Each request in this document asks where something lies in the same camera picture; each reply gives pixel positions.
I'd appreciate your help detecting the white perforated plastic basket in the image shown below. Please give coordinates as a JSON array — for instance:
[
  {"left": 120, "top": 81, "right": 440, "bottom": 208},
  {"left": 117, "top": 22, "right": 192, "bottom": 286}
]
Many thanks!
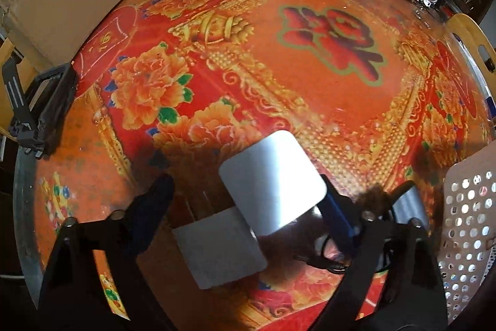
[{"left": 437, "top": 142, "right": 496, "bottom": 322}]

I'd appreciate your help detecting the black power adapter with cable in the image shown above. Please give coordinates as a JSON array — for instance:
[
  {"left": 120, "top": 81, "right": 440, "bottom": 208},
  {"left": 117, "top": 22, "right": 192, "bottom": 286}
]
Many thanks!
[{"left": 293, "top": 176, "right": 430, "bottom": 275}]

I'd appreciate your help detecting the white usb charger block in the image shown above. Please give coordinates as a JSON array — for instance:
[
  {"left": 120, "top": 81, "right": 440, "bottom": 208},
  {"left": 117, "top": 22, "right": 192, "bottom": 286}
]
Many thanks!
[{"left": 172, "top": 207, "right": 267, "bottom": 290}]

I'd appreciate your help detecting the white cube charger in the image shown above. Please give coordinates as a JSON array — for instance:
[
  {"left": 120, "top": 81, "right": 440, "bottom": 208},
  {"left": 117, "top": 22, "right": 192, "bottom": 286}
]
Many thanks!
[{"left": 219, "top": 130, "right": 327, "bottom": 237}]

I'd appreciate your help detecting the black phone stand holder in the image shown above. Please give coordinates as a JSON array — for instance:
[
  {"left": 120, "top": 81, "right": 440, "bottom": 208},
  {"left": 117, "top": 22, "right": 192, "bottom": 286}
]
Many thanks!
[{"left": 2, "top": 56, "right": 79, "bottom": 159}]

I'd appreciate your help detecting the red patterned tablecloth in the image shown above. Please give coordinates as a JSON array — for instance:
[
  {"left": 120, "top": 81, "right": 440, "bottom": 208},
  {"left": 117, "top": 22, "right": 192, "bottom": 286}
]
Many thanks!
[{"left": 33, "top": 0, "right": 493, "bottom": 330}]

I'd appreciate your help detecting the wooden chair right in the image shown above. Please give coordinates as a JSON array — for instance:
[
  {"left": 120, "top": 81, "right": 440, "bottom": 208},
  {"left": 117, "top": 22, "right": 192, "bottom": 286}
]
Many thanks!
[{"left": 446, "top": 13, "right": 495, "bottom": 76}]

